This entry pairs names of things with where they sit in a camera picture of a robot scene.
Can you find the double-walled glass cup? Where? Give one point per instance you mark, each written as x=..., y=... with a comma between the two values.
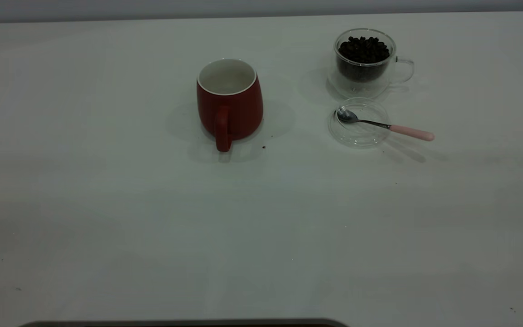
x=382, y=81

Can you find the clear glass saucer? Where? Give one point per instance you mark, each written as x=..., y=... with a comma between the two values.
x=361, y=134

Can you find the red ceramic mug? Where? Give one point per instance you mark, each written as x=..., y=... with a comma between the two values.
x=243, y=113

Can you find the dark coffee beans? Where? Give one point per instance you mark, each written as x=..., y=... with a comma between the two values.
x=363, y=50

